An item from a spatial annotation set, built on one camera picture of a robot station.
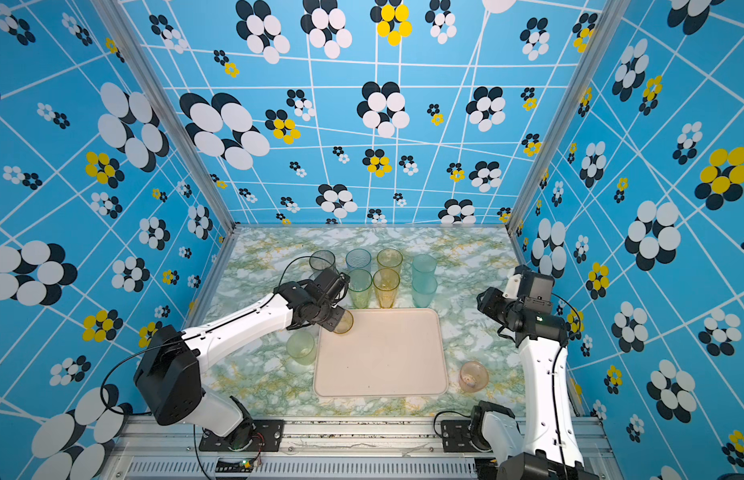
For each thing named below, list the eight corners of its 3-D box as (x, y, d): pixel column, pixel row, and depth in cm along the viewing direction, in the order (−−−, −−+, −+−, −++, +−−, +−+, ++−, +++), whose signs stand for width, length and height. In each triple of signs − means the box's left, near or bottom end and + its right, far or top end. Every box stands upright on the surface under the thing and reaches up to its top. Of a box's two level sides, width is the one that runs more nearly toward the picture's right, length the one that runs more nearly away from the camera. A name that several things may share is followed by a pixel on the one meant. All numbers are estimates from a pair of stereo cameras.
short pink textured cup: (461, 393, 82) (466, 386, 77) (457, 369, 86) (462, 361, 81) (484, 393, 82) (491, 386, 77) (479, 369, 86) (485, 361, 81)
